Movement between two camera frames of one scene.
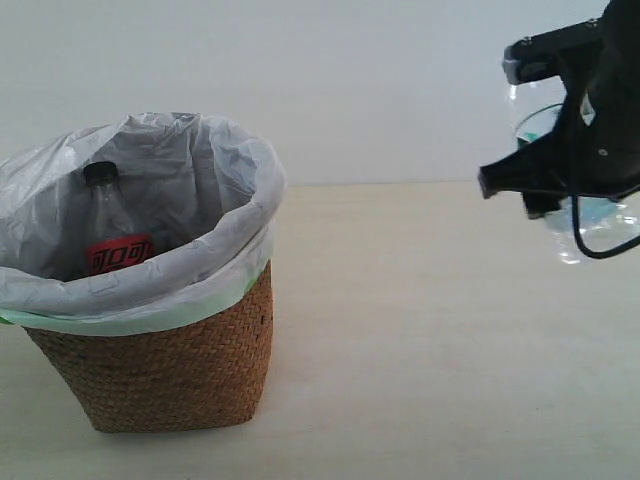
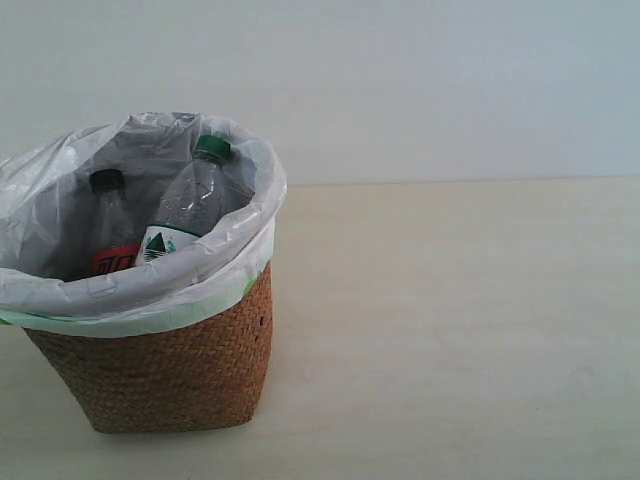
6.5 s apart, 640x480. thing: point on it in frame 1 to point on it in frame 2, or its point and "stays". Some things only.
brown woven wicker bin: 207,373 stays
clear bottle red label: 113,242 stays
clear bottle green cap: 582,228 to 198,199
